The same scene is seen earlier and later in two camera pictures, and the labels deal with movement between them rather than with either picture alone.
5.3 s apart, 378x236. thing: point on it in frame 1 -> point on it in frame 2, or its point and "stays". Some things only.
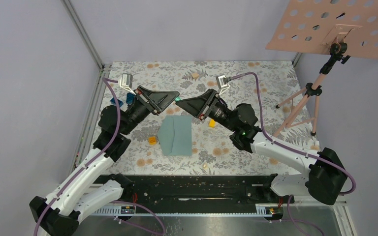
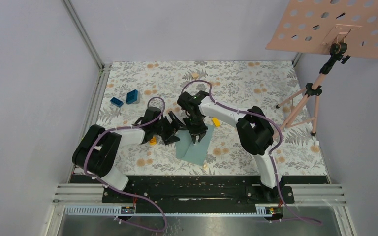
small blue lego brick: x=120 y=103 stays
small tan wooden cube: x=195 y=75 stays
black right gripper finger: x=197 y=105 -> x=201 y=136
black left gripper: x=161 y=100 -> x=175 y=126
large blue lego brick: x=130 y=98 stays
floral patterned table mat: x=174 y=143 stays
